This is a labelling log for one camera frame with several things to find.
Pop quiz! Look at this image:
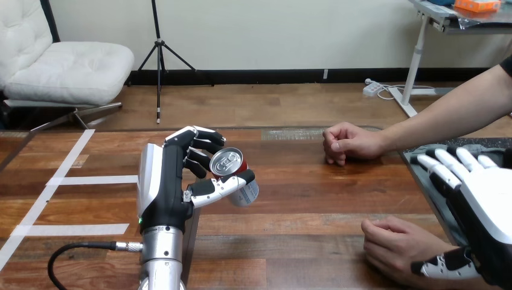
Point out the person's hand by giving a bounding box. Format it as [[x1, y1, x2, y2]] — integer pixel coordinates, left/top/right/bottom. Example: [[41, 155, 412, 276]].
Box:
[[322, 121, 388, 167], [360, 216, 492, 290]]

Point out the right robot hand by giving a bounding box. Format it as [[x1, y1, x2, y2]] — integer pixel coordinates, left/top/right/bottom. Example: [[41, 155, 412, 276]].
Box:
[[411, 147, 512, 289]]

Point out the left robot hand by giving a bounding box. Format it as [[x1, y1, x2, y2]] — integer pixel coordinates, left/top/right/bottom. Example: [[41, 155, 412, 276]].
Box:
[[136, 126, 256, 235]]

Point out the red and white drink can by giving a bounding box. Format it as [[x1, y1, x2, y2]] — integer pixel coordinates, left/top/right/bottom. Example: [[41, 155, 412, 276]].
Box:
[[209, 147, 260, 208]]

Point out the person's forearm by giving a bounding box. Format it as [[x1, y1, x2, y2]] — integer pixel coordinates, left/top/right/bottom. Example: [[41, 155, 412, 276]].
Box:
[[382, 63, 512, 155]]

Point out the person's body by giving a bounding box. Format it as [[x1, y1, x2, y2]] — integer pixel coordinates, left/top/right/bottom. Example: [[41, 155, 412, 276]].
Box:
[[401, 54, 512, 247]]

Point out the white power strip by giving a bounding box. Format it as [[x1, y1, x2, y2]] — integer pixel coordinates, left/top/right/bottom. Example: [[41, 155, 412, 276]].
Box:
[[362, 78, 382, 97]]

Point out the white desk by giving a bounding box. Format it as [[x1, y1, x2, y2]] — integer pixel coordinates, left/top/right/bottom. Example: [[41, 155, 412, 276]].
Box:
[[388, 0, 512, 118]]

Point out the black tripod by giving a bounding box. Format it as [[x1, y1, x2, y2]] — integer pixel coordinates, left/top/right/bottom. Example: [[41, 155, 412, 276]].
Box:
[[127, 0, 215, 125]]

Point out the white cushioned chair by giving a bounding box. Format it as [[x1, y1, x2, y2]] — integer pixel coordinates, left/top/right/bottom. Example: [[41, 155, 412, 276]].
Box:
[[0, 0, 136, 131]]

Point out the orange thing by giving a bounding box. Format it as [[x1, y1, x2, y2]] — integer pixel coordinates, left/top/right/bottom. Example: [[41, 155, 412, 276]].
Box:
[[453, 0, 502, 13]]

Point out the white power cable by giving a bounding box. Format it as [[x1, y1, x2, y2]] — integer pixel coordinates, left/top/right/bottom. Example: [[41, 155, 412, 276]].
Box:
[[377, 83, 438, 101]]

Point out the black cable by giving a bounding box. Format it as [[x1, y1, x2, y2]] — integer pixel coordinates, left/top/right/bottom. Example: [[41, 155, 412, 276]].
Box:
[[47, 241, 144, 290]]

